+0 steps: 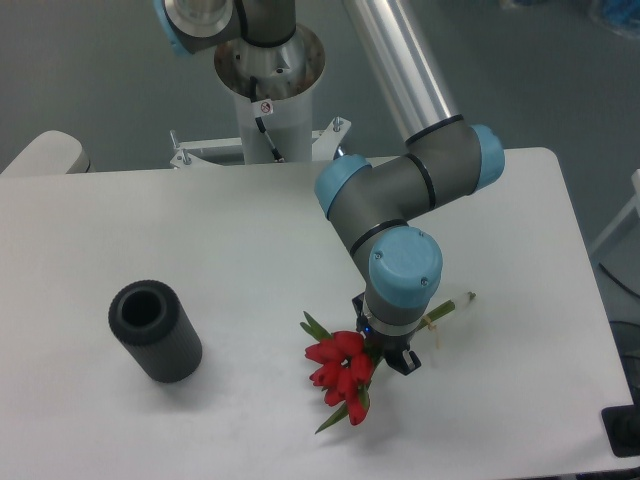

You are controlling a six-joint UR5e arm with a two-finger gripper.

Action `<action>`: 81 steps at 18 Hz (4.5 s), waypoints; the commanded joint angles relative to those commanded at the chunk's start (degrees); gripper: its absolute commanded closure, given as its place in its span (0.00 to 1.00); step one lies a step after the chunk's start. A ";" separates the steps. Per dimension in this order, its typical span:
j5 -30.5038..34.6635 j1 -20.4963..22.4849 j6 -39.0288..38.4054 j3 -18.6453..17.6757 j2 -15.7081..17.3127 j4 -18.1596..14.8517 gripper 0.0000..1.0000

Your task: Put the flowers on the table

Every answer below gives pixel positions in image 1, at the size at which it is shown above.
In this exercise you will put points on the white metal base frame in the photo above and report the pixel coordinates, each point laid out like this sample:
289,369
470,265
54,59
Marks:
210,150

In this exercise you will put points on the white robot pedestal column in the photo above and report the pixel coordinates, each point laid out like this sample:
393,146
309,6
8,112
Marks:
272,93

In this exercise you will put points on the black ribbed cylindrical vase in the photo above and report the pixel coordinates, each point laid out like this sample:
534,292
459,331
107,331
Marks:
148,319

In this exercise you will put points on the black device at table edge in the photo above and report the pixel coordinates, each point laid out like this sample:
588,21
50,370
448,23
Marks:
622,429

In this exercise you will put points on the white frame at right edge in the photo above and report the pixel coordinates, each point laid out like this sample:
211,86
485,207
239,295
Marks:
621,225

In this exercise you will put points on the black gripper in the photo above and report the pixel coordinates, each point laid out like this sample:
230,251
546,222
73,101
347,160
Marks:
390,342

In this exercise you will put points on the white chair at left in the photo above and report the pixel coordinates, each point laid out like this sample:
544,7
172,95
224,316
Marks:
51,153

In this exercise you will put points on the blue objects in background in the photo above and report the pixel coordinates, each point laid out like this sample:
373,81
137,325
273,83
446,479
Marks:
620,17

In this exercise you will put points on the red tulip bouquet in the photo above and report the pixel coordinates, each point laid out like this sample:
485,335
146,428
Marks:
347,362

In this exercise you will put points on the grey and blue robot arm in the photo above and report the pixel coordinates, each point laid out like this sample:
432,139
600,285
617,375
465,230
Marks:
370,207

